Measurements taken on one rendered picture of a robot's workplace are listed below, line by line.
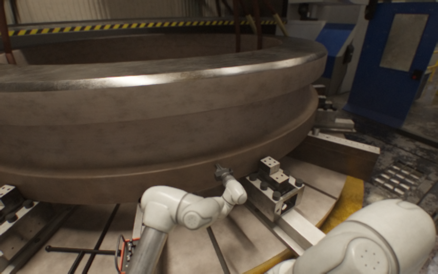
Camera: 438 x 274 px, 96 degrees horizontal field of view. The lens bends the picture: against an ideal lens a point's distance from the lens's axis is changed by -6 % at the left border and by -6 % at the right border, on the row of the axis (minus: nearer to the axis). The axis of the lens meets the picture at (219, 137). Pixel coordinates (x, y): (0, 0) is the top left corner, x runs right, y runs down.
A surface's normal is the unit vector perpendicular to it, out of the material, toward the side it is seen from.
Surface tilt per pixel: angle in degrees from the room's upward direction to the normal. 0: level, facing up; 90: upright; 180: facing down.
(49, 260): 0
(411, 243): 39
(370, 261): 23
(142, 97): 90
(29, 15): 90
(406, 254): 50
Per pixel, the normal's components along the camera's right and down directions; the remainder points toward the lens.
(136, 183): 0.18, 0.48
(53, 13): 0.55, 0.40
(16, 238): 0.98, 0.09
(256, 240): -0.01, -0.87
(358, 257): 0.07, -0.59
